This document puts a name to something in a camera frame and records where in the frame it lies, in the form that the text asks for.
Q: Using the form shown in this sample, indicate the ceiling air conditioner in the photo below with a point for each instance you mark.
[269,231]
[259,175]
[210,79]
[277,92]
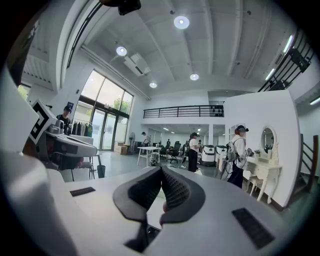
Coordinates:
[137,63]

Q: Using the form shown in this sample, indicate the black balcony railing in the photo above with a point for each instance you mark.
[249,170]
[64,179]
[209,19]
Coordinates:
[182,111]

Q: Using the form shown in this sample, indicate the black head camera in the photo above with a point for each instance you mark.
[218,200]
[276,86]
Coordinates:
[128,6]

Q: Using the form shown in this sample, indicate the round ceiling lamp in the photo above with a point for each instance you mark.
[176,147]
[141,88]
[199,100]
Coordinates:
[194,76]
[181,22]
[153,85]
[121,51]

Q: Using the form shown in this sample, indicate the black office chair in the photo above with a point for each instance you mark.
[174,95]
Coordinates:
[176,150]

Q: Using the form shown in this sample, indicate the white stool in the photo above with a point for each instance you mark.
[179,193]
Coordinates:
[255,181]

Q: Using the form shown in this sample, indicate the grey backpack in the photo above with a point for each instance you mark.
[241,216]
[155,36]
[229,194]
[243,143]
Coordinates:
[231,152]

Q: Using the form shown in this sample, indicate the clothes rack with garments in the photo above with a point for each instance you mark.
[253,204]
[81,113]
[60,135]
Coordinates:
[82,128]

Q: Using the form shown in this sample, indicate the white dressing table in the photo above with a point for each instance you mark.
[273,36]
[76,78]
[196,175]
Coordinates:
[266,170]

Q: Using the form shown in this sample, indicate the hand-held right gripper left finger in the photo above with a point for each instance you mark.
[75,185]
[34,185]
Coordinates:
[136,197]

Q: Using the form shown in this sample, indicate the brown wooden stair rail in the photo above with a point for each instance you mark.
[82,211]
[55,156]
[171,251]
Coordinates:
[311,160]

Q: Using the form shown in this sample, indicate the tube light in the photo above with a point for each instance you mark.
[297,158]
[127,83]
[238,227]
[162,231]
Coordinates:
[270,74]
[288,43]
[315,100]

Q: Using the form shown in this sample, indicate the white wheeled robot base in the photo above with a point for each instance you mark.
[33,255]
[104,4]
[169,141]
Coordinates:
[208,155]
[221,152]

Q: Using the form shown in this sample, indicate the cardboard boxes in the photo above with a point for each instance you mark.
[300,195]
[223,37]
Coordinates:
[121,148]

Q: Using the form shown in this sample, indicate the black staircase railing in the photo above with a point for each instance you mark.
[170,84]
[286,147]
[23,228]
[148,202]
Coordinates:
[292,65]

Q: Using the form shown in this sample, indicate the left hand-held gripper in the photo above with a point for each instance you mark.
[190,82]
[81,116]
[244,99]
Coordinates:
[63,147]

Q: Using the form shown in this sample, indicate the black waste bin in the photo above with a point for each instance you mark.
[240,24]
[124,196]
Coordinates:
[101,171]

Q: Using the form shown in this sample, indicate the glass entrance door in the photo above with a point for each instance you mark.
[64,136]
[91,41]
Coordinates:
[105,131]

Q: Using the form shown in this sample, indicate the oval white-framed mirror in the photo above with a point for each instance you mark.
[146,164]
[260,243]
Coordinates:
[268,138]

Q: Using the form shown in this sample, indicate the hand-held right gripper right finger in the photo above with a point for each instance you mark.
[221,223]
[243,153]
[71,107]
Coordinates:
[182,197]

